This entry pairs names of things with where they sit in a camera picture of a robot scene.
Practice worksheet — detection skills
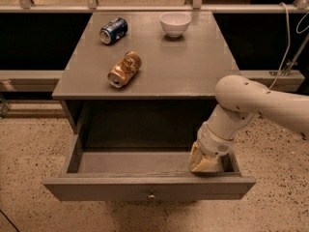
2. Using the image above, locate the white ceramic bowl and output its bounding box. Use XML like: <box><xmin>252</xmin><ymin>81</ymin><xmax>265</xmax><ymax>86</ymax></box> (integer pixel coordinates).
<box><xmin>159</xmin><ymin>12</ymin><xmax>191</xmax><ymax>38</ymax></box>

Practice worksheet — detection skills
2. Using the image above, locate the gold soda can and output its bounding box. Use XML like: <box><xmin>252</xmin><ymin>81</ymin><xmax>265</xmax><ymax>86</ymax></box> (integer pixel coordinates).
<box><xmin>107</xmin><ymin>51</ymin><xmax>142</xmax><ymax>88</ymax></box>

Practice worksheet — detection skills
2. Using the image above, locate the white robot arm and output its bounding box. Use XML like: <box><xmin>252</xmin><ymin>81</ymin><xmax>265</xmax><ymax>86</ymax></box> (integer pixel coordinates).
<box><xmin>188</xmin><ymin>75</ymin><xmax>309</xmax><ymax>172</ymax></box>

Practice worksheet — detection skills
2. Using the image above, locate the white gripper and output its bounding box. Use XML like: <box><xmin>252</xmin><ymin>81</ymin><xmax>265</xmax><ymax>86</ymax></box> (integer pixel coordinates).
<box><xmin>188</xmin><ymin>122</ymin><xmax>234</xmax><ymax>172</ymax></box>

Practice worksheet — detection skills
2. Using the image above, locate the grey drawer cabinet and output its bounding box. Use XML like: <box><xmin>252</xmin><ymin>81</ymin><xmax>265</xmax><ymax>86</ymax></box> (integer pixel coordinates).
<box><xmin>53</xmin><ymin>12</ymin><xmax>239</xmax><ymax>151</ymax></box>

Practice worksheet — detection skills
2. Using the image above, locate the metal railing frame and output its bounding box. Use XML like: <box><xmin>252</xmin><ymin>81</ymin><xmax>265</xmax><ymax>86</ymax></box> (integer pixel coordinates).
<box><xmin>0</xmin><ymin>0</ymin><xmax>309</xmax><ymax>94</ymax></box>

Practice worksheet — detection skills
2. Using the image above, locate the white cable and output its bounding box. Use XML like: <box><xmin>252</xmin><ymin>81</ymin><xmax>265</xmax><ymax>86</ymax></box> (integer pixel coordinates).
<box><xmin>268</xmin><ymin>2</ymin><xmax>292</xmax><ymax>90</ymax></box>

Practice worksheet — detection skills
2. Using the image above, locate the grey top drawer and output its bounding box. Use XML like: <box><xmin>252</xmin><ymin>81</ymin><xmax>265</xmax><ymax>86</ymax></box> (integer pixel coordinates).
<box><xmin>43</xmin><ymin>135</ymin><xmax>256</xmax><ymax>201</ymax></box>

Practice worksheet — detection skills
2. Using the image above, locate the blue soda can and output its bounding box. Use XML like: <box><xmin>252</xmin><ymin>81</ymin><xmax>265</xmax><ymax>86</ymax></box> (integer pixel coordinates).
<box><xmin>99</xmin><ymin>17</ymin><xmax>128</xmax><ymax>44</ymax></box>

